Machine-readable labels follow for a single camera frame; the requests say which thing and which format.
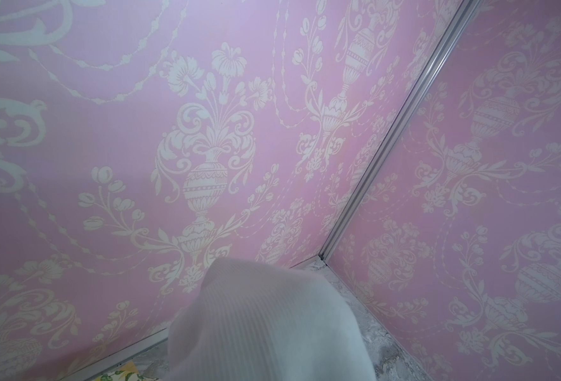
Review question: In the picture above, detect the lemon print floral cloth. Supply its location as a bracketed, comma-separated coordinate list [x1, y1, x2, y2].
[94, 361, 158, 381]

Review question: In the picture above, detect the light grey ribbed cloth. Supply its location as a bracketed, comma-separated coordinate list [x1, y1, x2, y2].
[167, 258, 376, 380]

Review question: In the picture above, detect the right corner aluminium post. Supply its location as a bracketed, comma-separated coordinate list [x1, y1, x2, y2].
[319, 0, 482, 263]

